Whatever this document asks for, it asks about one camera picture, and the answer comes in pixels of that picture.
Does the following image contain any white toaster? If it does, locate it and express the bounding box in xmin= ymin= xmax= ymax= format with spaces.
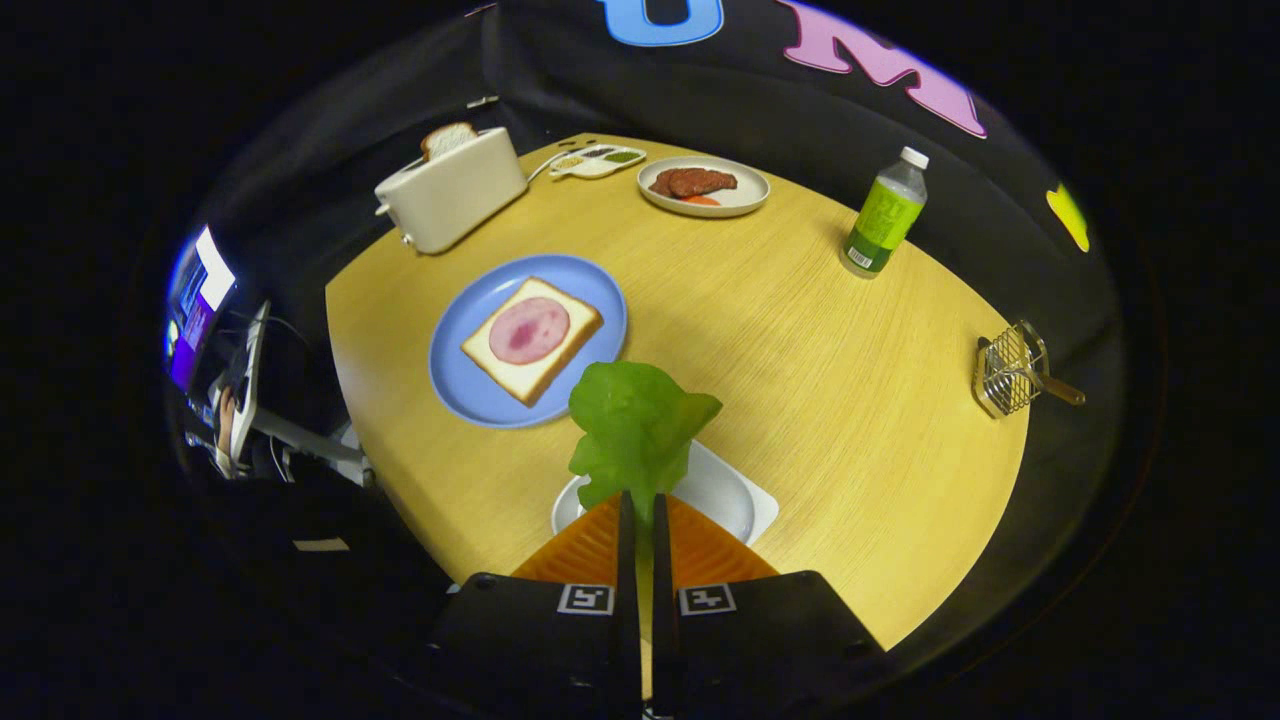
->
xmin=374 ymin=126 xmax=529 ymax=256

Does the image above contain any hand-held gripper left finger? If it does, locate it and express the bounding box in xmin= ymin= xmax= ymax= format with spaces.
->
xmin=425 ymin=488 xmax=642 ymax=720

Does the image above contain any brown-crust bread slice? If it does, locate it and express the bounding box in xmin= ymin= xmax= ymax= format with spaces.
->
xmin=420 ymin=122 xmax=479 ymax=162

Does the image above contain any square toast slice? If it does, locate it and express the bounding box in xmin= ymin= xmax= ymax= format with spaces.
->
xmin=460 ymin=276 xmax=605 ymax=408

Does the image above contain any white metal stand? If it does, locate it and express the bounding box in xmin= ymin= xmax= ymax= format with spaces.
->
xmin=228 ymin=300 xmax=271 ymax=463

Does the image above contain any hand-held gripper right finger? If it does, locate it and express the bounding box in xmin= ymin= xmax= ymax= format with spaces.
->
xmin=651 ymin=492 xmax=886 ymax=720

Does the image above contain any blue round plate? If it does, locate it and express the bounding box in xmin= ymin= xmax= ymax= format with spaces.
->
xmin=429 ymin=253 xmax=629 ymax=430

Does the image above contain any green label plastic bottle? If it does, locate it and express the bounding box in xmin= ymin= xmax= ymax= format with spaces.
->
xmin=841 ymin=146 xmax=931 ymax=280

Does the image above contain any wooden utensil handle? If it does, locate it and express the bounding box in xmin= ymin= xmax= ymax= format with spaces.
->
xmin=1030 ymin=365 xmax=1087 ymax=407

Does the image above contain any black backdrop cloth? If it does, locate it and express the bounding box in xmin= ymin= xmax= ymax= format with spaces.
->
xmin=200 ymin=0 xmax=1126 ymax=401

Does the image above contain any computer monitor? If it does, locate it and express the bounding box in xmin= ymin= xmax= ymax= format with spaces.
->
xmin=163 ymin=225 xmax=238 ymax=393

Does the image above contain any metal wire basket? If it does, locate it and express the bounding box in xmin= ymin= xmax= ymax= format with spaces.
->
xmin=972 ymin=320 xmax=1049 ymax=419

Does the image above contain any white square plate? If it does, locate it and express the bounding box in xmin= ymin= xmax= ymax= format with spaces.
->
xmin=551 ymin=440 xmax=780 ymax=547

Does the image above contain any green lettuce leaf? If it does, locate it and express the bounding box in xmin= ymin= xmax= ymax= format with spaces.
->
xmin=568 ymin=361 xmax=724 ymax=531

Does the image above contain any pink ham slice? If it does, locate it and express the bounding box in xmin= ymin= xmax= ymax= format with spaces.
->
xmin=488 ymin=297 xmax=572 ymax=366

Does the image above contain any white divided condiment tray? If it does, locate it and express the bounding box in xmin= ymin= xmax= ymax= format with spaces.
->
xmin=548 ymin=144 xmax=648 ymax=182

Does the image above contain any brown meat patty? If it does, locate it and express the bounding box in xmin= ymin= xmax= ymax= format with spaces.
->
xmin=648 ymin=167 xmax=739 ymax=199

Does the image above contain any white oval plate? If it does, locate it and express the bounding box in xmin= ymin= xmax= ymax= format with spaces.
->
xmin=637 ymin=155 xmax=772 ymax=219

